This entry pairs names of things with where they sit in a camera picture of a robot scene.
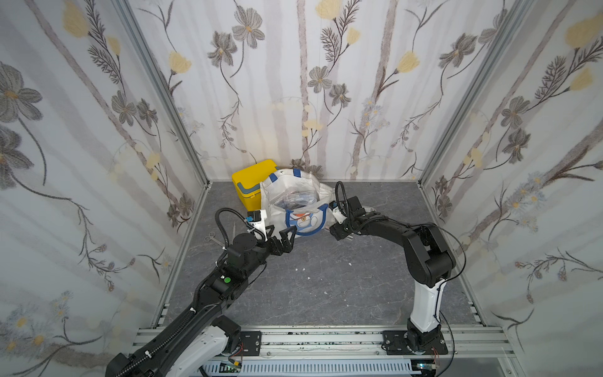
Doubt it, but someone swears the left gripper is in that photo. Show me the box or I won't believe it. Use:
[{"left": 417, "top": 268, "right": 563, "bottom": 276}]
[{"left": 241, "top": 222, "right": 297, "bottom": 281}]

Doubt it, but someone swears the clear long compass case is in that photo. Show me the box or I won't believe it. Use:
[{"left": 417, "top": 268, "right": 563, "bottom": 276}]
[{"left": 273, "top": 188, "right": 319, "bottom": 210}]

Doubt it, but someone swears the white canvas cartoon tote bag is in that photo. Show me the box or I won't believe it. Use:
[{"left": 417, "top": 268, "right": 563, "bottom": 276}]
[{"left": 260, "top": 169, "right": 336, "bottom": 237}]

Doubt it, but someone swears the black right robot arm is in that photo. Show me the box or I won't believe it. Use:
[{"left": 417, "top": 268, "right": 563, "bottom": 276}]
[{"left": 329, "top": 182, "right": 456, "bottom": 356}]

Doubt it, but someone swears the right arm mounting base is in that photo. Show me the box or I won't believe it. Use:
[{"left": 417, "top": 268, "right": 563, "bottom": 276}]
[{"left": 382, "top": 328, "right": 449, "bottom": 356}]

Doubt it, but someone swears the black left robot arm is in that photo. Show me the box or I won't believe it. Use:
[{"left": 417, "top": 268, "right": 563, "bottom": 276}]
[{"left": 105, "top": 208, "right": 297, "bottom": 376}]

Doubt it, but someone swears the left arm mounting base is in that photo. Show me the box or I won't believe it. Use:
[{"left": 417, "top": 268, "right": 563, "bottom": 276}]
[{"left": 206, "top": 324, "right": 263, "bottom": 358}]

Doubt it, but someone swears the yellow plastic lidded box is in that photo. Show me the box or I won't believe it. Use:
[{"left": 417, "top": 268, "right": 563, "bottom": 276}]
[{"left": 232, "top": 160, "right": 277, "bottom": 211}]

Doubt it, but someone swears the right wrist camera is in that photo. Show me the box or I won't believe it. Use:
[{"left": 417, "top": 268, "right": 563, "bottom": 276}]
[{"left": 329, "top": 201, "right": 347, "bottom": 224}]

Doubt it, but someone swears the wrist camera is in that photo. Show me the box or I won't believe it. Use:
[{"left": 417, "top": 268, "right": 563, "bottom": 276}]
[
  {"left": 329, "top": 201, "right": 347, "bottom": 224},
  {"left": 246, "top": 210, "right": 267, "bottom": 242}
]

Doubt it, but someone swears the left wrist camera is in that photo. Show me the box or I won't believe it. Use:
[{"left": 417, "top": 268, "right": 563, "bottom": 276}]
[{"left": 246, "top": 210, "right": 267, "bottom": 242}]

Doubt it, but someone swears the aluminium front rail frame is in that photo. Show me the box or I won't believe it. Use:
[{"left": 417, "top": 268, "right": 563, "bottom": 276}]
[{"left": 126, "top": 324, "right": 524, "bottom": 377}]

